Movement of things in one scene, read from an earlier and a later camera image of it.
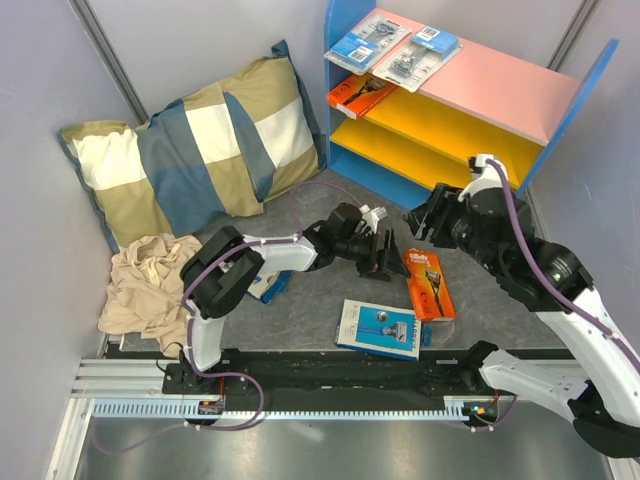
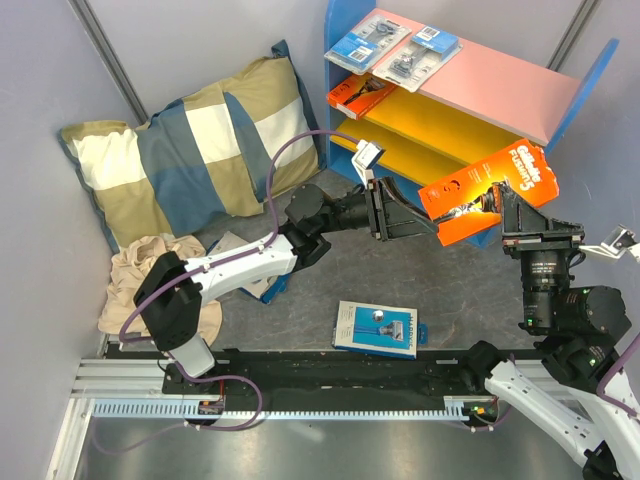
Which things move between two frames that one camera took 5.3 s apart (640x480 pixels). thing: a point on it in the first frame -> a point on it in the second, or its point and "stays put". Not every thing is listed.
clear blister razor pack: [367, 42] stays put
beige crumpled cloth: [146, 292] stays put
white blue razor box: [265, 289] stays put
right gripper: [442, 206] -> [524, 227]
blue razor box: [380, 330] stays put
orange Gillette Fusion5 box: [358, 92] stays put
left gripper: [379, 264] -> [392, 217]
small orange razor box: [429, 291] -> [523, 168]
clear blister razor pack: [422, 55] stays put
